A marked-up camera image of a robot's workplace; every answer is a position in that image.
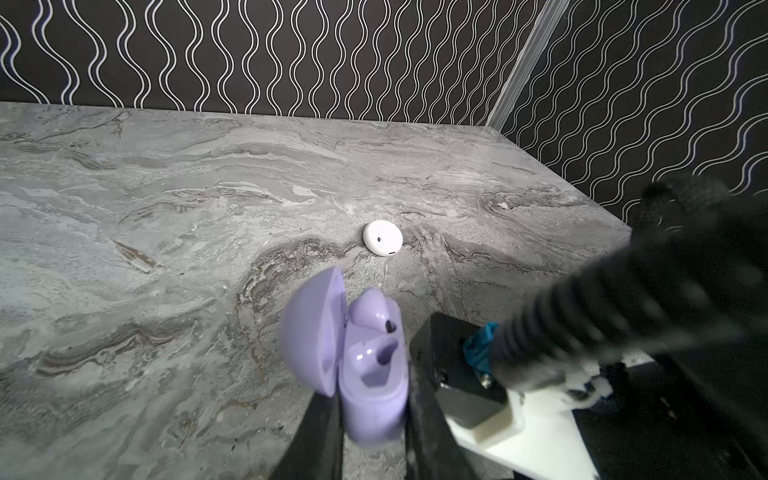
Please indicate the purple earbud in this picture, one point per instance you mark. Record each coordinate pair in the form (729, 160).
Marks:
(375, 311)

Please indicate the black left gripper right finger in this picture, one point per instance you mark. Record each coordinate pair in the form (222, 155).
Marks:
(431, 450)

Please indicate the purple earbud charging case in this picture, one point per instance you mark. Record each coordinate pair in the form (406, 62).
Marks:
(330, 355)

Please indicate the white earbud charging case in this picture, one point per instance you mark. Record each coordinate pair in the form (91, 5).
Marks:
(382, 238)

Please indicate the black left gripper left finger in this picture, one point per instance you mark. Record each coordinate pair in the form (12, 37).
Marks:
(316, 450)

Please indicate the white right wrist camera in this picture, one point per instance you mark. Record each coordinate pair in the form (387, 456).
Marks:
(535, 434)

